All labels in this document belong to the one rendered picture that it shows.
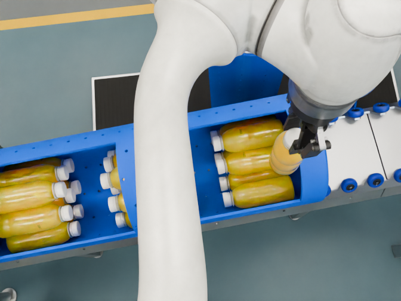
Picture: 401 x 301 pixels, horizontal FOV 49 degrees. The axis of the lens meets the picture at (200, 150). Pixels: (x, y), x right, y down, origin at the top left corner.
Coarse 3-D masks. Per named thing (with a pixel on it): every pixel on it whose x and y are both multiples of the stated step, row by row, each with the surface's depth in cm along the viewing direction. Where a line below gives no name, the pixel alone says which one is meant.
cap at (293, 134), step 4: (292, 128) 81; (296, 128) 81; (288, 132) 81; (292, 132) 81; (296, 132) 80; (288, 136) 80; (292, 136) 80; (296, 136) 80; (284, 140) 81; (288, 140) 80; (292, 140) 80; (288, 144) 80
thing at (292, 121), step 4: (288, 116) 75; (292, 116) 75; (296, 116) 75; (288, 120) 76; (292, 120) 76; (296, 120) 76; (284, 124) 80; (288, 124) 78; (292, 124) 79; (296, 124) 79; (284, 128) 81; (288, 128) 81
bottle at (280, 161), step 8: (280, 136) 84; (280, 144) 83; (272, 152) 90; (280, 152) 84; (288, 152) 83; (272, 160) 92; (280, 160) 86; (288, 160) 84; (296, 160) 84; (272, 168) 96; (280, 168) 91; (288, 168) 90; (296, 168) 93
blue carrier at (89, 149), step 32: (128, 128) 107; (192, 128) 104; (0, 160) 105; (32, 160) 104; (96, 160) 125; (128, 160) 100; (192, 160) 127; (320, 160) 100; (96, 192) 127; (128, 192) 100; (320, 192) 104; (96, 224) 122; (0, 256) 107; (32, 256) 110
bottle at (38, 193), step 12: (36, 180) 109; (0, 192) 107; (12, 192) 107; (24, 192) 106; (36, 192) 106; (48, 192) 107; (0, 204) 106; (12, 204) 106; (24, 204) 107; (36, 204) 107
